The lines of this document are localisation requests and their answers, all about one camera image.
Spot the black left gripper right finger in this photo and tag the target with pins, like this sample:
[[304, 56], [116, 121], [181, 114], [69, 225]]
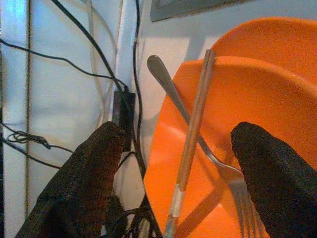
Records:
[[280, 193]]

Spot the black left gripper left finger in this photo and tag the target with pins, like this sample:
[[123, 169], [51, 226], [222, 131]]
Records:
[[81, 186]]

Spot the orange plastic bowl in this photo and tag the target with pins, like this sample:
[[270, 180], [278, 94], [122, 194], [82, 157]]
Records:
[[247, 99]]

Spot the wooden chopstick with metal tip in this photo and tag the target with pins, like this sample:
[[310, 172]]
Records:
[[193, 119], [202, 106]]

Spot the silver metal fork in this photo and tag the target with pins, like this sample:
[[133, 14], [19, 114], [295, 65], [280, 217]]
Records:
[[154, 64]]

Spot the orange plastic plate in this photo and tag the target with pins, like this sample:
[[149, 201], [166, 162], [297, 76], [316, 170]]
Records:
[[272, 37]]

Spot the black power adapter brick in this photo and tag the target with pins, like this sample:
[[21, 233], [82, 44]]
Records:
[[123, 114]]

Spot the stainless steel sink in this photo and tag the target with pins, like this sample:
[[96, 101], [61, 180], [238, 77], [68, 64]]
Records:
[[178, 10]]

